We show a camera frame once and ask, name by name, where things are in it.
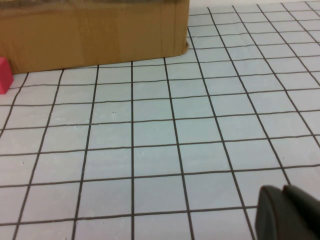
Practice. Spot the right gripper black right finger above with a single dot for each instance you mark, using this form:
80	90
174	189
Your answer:
305	215

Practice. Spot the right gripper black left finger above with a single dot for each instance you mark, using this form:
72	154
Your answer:
270	217

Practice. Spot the cardboard box with clear tape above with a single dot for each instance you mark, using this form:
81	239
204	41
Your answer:
100	37

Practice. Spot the magenta foam cube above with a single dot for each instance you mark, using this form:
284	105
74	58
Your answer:
5	77

